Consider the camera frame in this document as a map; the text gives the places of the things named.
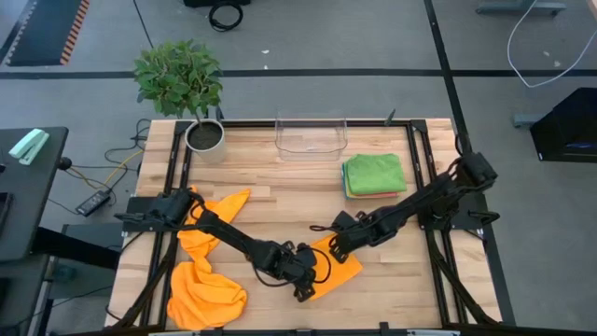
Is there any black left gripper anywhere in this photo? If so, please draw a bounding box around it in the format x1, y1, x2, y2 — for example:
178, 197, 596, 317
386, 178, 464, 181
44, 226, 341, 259
282, 245, 324, 303

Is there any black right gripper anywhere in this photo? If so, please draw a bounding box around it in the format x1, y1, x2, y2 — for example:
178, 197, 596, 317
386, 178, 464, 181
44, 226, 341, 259
327, 217, 391, 265

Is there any orange microfiber towel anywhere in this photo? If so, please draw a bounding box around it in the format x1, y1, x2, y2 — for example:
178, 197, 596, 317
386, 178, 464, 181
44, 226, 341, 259
301, 232, 365, 302
176, 185, 254, 259
166, 254, 249, 332

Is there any yellow microfiber towel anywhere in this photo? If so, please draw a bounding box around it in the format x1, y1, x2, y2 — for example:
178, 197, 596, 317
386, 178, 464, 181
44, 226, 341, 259
343, 161, 375, 201

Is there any pink microfiber towel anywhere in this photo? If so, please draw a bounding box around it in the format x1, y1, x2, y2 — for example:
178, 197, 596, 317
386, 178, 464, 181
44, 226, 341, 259
347, 189, 401, 200

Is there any green microfiber towel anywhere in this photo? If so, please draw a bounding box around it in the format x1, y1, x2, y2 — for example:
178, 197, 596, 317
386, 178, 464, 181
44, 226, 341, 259
344, 152, 409, 197

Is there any clear plastic bin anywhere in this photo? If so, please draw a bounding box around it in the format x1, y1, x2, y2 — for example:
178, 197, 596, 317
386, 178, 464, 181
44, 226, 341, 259
273, 111, 350, 162

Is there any white plant pot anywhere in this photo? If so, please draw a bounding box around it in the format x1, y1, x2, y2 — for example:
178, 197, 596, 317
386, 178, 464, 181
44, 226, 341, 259
184, 118, 229, 166

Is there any black power adapter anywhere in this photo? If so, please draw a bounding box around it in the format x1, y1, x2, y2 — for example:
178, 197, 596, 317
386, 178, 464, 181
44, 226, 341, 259
75, 189, 113, 217

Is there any green leafy plant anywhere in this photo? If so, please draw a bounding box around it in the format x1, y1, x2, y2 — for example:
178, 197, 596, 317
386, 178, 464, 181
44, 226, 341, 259
133, 39, 225, 120

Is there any black cabinet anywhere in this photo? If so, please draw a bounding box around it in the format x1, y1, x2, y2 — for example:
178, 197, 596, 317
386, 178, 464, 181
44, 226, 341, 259
529, 86, 597, 164

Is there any black desk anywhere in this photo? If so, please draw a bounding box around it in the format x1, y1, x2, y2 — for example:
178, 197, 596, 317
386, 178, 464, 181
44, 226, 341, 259
0, 125, 70, 262

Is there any grey furniture base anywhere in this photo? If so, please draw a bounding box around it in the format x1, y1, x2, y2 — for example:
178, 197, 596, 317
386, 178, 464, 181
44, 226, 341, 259
475, 0, 567, 16

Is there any mint green stapler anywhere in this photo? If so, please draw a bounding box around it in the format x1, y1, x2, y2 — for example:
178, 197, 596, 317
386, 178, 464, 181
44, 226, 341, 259
7, 128, 51, 167

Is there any black mat with orange stripes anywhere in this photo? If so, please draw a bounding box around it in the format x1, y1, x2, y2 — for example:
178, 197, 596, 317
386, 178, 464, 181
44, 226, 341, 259
4, 0, 91, 67

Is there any black left wrist camera cable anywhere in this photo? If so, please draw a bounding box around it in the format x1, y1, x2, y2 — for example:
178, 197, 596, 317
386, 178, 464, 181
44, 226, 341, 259
307, 245, 333, 286

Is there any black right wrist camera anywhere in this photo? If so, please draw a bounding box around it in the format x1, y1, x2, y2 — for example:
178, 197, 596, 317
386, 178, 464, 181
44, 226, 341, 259
332, 210, 359, 232

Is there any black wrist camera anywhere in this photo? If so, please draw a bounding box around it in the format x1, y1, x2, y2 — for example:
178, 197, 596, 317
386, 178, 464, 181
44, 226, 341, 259
332, 210, 359, 232
294, 243, 319, 262

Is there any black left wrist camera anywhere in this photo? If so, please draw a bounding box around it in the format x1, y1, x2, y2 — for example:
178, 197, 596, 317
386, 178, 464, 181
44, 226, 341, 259
294, 243, 319, 262

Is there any black metal table frame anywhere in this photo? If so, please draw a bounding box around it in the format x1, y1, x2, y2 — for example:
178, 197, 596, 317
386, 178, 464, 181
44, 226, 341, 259
114, 106, 517, 336

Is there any yellow floor cable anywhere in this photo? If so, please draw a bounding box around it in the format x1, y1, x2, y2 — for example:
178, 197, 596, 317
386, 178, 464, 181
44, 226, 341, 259
69, 147, 146, 189

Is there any white floor cable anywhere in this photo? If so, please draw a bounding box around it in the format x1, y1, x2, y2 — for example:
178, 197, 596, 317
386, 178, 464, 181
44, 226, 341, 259
506, 0, 597, 90

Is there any coiled black cable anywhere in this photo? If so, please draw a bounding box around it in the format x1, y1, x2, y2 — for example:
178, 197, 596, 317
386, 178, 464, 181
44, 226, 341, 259
207, 1, 245, 34

